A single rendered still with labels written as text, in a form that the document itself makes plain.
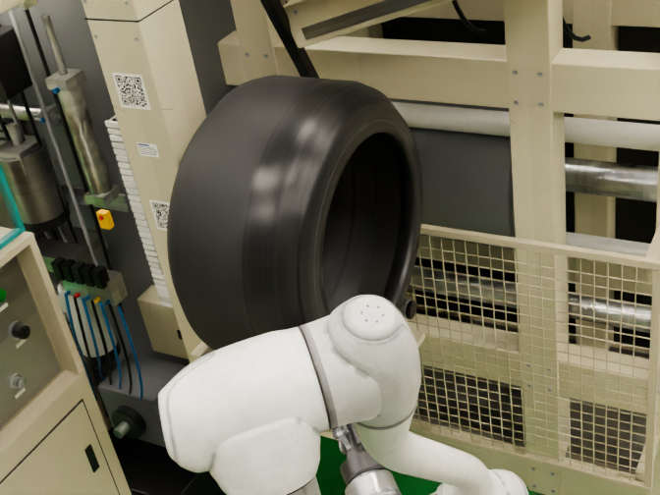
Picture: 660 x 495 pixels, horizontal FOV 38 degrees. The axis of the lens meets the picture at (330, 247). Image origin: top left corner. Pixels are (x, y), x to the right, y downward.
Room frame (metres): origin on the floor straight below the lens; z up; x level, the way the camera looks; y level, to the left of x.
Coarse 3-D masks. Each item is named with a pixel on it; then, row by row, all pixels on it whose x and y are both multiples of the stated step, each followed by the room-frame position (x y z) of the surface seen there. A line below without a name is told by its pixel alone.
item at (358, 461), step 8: (352, 432) 1.26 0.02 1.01; (352, 440) 1.23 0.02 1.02; (344, 448) 1.22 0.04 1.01; (352, 448) 1.21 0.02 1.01; (360, 448) 1.24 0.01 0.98; (352, 456) 1.20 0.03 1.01; (360, 456) 1.20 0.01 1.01; (368, 456) 1.20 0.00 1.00; (344, 464) 1.20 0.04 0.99; (352, 464) 1.19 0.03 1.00; (360, 464) 1.19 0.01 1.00; (368, 464) 1.18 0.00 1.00; (376, 464) 1.19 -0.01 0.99; (344, 472) 1.19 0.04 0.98; (352, 472) 1.18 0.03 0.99; (360, 472) 1.17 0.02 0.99; (344, 480) 1.19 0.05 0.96
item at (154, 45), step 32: (96, 0) 1.78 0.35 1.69; (128, 0) 1.74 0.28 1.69; (160, 0) 1.80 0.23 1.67; (96, 32) 1.80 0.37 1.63; (128, 32) 1.75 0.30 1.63; (160, 32) 1.78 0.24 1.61; (128, 64) 1.77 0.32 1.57; (160, 64) 1.76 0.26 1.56; (192, 64) 1.84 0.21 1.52; (160, 96) 1.74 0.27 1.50; (192, 96) 1.82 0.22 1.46; (128, 128) 1.79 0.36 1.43; (160, 128) 1.75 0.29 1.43; (192, 128) 1.80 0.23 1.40; (160, 160) 1.76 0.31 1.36; (160, 192) 1.77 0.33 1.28; (160, 256) 1.80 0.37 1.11
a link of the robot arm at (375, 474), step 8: (368, 472) 1.17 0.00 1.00; (376, 472) 1.16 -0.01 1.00; (384, 472) 1.17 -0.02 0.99; (352, 480) 1.18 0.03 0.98; (360, 480) 1.16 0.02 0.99; (368, 480) 1.15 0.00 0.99; (376, 480) 1.15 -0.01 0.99; (384, 480) 1.15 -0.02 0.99; (392, 480) 1.16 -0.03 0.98; (352, 488) 1.15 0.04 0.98; (360, 488) 1.14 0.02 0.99; (368, 488) 1.14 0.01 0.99; (376, 488) 1.14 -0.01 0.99; (384, 488) 1.14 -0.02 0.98; (392, 488) 1.14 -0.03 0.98
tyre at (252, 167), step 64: (256, 128) 1.59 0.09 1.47; (320, 128) 1.56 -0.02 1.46; (384, 128) 1.69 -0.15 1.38; (192, 192) 1.54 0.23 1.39; (256, 192) 1.48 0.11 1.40; (320, 192) 1.48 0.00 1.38; (384, 192) 1.89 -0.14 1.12; (192, 256) 1.48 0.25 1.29; (256, 256) 1.41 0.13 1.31; (320, 256) 1.44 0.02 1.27; (384, 256) 1.82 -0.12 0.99; (192, 320) 1.49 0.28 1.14; (256, 320) 1.40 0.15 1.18
